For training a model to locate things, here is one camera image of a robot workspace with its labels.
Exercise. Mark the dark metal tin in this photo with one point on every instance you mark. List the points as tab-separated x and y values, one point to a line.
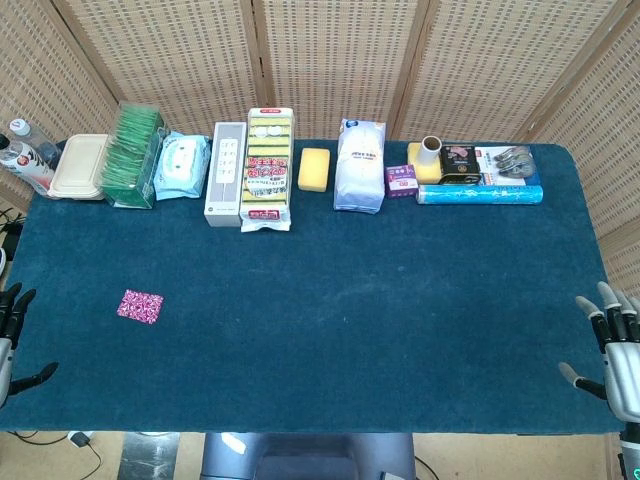
460	165

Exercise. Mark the power adapter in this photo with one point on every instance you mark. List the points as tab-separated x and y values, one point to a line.
79	440

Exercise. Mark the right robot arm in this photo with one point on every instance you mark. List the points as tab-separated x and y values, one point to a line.
631	450

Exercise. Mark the beige lunch box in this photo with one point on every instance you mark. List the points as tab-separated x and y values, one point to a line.
77	167

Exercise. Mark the small purple box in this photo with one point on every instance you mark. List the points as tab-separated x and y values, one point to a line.
401	181

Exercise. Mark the white labelled drink bottle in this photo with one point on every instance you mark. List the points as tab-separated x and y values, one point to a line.
25	167

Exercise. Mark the white paper bag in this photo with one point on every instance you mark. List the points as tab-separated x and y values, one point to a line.
359	170

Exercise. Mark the yellow sponge multipack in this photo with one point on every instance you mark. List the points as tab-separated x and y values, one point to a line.
267	170

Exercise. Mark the wicker folding screen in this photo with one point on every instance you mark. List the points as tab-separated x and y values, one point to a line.
340	60

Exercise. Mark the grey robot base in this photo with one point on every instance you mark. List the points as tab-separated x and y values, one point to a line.
310	457

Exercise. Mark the green tea bag box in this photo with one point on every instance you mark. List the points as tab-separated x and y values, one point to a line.
130	155

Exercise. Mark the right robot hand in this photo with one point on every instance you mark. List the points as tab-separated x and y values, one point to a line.
622	370

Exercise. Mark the light blue wet wipes pack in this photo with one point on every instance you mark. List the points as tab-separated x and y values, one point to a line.
180	165

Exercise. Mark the metal floor plate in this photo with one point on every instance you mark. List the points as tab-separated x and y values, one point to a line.
150	457

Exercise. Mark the white power strip box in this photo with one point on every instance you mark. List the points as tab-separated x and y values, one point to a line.
225	170

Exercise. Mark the teal table mat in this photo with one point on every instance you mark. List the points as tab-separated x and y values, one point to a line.
350	325

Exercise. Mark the yellow sponge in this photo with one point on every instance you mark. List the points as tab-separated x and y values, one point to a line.
425	174
314	169

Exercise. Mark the clear bottle white cap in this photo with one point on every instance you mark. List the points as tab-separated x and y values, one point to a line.
30	137

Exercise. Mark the blue cling film roll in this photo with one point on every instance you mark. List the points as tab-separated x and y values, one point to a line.
480	194

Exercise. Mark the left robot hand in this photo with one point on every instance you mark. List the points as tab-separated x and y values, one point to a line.
5	360

